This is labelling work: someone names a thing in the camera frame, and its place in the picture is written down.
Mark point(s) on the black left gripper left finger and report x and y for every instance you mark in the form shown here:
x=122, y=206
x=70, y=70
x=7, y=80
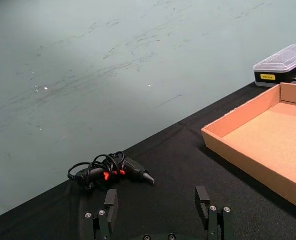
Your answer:
x=111, y=207

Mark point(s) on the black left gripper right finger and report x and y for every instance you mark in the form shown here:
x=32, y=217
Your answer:
x=204, y=203

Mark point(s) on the black table cloth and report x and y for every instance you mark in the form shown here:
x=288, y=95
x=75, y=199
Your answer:
x=162, y=190

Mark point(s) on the shallow brown cardboard tray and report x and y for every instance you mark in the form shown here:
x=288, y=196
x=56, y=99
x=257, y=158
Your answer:
x=260, y=142

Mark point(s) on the clear plastic case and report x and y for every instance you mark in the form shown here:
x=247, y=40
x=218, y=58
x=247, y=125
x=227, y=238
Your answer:
x=280, y=67

